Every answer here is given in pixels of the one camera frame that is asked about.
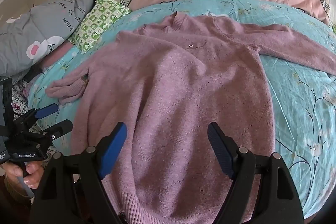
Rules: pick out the pink knitted sweater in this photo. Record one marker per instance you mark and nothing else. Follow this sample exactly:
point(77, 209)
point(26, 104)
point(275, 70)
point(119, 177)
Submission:
point(170, 82)

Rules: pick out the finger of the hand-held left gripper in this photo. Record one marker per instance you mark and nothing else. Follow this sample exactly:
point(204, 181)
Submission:
point(47, 109)
point(61, 127)

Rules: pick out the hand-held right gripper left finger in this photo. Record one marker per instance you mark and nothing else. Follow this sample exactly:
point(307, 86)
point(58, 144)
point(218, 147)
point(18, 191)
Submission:
point(113, 153)

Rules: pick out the grey printed quilt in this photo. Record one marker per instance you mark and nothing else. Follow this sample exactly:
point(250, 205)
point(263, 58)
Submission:
point(39, 27)

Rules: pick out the person's left hand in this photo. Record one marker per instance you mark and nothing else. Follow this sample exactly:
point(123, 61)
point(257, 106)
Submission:
point(32, 174)

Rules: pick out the white floral bed sheet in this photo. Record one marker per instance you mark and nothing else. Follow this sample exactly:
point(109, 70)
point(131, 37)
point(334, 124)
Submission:
point(22, 94)

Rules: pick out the green patterned pillow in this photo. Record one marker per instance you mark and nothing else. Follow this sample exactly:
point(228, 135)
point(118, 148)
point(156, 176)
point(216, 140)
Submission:
point(99, 22)

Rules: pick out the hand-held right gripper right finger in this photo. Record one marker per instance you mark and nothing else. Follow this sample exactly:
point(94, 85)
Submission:
point(221, 150)

